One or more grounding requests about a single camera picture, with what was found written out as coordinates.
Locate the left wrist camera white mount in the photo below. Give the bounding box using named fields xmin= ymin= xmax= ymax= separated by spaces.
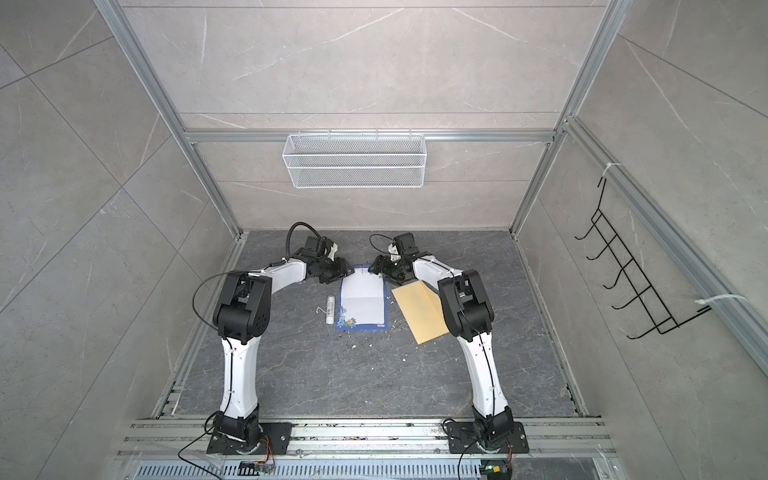
xmin=325 ymin=242 xmax=338 ymax=261

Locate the white wire mesh basket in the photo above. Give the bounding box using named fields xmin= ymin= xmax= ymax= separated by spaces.
xmin=282 ymin=133 xmax=428 ymax=189

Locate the left black camera cable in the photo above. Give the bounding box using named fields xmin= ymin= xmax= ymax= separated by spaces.
xmin=285 ymin=221 xmax=322 ymax=260

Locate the white letter with blue border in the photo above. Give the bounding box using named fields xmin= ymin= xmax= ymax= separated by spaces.
xmin=335 ymin=265 xmax=388 ymax=331

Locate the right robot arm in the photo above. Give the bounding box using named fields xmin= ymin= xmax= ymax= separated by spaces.
xmin=369 ymin=233 xmax=515 ymax=451

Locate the tan paper envelope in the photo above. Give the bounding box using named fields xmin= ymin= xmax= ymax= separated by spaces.
xmin=392 ymin=281 xmax=448 ymax=344

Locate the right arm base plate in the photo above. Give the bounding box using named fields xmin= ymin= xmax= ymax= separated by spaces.
xmin=441 ymin=419 xmax=530 ymax=454

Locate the white glue stick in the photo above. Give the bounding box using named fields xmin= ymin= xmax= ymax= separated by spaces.
xmin=325 ymin=295 xmax=335 ymax=325

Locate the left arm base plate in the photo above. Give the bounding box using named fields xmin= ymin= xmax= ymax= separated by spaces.
xmin=206 ymin=418 xmax=293 ymax=456

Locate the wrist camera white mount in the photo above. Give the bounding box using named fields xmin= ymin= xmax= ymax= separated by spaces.
xmin=387 ymin=243 xmax=401 ymax=261
xmin=325 ymin=242 xmax=338 ymax=261

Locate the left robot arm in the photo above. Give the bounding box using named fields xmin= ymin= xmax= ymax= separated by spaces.
xmin=213 ymin=236 xmax=354 ymax=446

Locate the black wire hook rack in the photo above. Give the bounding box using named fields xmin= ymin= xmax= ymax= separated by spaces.
xmin=574 ymin=178 xmax=712 ymax=340

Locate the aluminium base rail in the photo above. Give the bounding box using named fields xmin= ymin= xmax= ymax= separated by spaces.
xmin=117 ymin=416 xmax=617 ymax=460

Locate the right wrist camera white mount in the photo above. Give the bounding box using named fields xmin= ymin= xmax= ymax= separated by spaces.
xmin=387 ymin=243 xmax=401 ymax=261

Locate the slotted cable duct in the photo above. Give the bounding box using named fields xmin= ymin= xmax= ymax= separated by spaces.
xmin=133 ymin=459 xmax=483 ymax=479

